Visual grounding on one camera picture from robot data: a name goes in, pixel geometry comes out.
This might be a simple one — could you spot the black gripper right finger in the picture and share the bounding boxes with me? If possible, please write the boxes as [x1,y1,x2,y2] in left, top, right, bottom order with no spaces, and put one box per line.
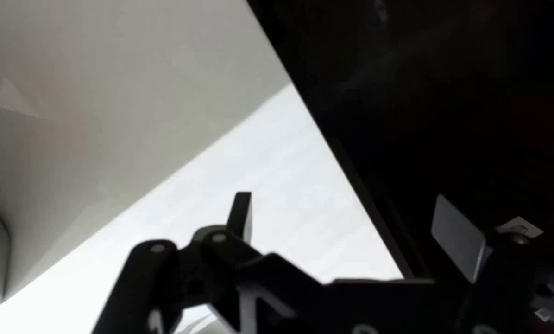
[403,193,546,334]

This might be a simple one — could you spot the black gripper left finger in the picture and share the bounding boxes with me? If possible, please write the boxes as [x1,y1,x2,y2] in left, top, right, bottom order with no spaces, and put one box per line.
[90,190,328,334]

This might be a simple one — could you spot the dark brown cabinet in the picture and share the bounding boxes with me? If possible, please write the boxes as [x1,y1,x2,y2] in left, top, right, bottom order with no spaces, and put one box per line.
[244,0,554,284]

